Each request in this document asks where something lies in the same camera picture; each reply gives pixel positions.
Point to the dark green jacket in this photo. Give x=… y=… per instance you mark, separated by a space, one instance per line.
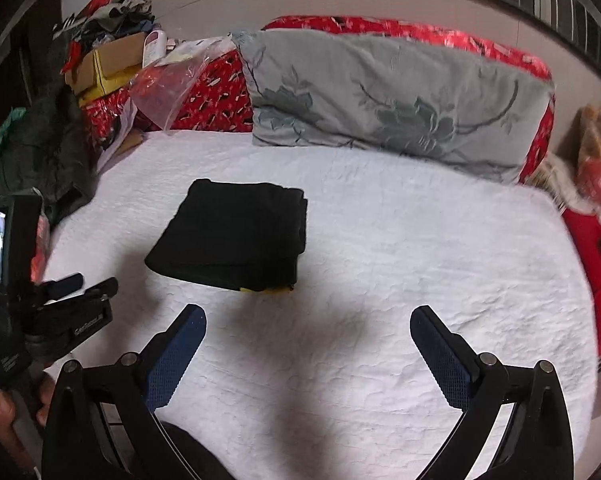
x=44 y=147

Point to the black pants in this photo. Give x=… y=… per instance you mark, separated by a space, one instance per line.
x=234 y=236

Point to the white quilted bedspread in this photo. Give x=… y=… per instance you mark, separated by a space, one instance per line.
x=324 y=382

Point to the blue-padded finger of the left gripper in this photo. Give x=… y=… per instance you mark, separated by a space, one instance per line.
x=103 y=291

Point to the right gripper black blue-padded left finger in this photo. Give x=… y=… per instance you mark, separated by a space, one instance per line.
x=78 y=444

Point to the pile of clothes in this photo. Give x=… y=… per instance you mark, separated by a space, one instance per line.
x=106 y=20

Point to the person's left hand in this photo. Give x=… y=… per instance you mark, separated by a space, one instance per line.
x=8 y=436

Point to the brown cardboard box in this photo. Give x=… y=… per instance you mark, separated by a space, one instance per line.
x=104 y=69

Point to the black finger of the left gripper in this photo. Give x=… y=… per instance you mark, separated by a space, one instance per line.
x=57 y=290

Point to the clear plastic bag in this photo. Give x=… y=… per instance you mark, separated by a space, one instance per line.
x=159 y=89

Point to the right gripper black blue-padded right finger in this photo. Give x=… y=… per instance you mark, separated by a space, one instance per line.
x=536 y=442

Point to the grey floral pillow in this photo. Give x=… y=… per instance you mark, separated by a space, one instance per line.
x=391 y=94

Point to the orange item in plastic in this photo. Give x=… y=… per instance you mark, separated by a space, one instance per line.
x=42 y=252

